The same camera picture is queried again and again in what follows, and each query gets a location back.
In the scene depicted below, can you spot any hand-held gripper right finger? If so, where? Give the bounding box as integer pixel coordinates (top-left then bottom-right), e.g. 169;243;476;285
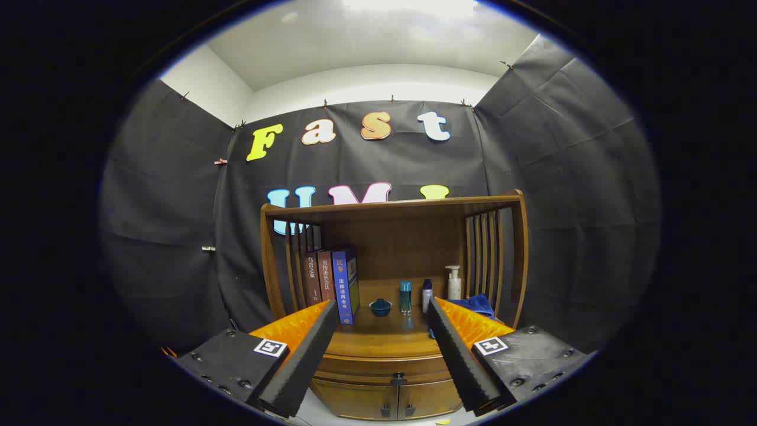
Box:
427;297;594;417

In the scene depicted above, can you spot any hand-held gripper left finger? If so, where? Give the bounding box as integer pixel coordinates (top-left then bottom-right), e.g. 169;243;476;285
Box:
175;299;339;419

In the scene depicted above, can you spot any wooden drawer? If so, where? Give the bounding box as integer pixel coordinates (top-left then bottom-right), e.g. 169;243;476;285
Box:
313;353;456;386

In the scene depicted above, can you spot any wooden cabinet door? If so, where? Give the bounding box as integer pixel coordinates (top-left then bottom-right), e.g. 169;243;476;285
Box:
310;379;399;421
397;379;463;421

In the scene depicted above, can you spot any wooden countertop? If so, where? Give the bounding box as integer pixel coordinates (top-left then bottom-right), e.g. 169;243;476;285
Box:
324;277;491;358

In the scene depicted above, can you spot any wooden cabinet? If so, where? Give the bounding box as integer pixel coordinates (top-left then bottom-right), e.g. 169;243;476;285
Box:
260;189;529;422

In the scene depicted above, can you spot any blue folded towel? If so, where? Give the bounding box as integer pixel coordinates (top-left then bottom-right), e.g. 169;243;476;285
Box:
444;294;496;320

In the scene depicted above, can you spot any dark brown book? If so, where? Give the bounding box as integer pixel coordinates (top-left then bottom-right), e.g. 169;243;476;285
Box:
305;251;323;308

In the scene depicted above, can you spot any blue book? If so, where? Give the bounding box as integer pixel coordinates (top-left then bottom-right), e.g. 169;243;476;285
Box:
331;247;360;325

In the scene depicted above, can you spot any reddish brown book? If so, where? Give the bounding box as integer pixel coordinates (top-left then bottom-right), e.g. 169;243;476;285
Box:
318;250;337;302

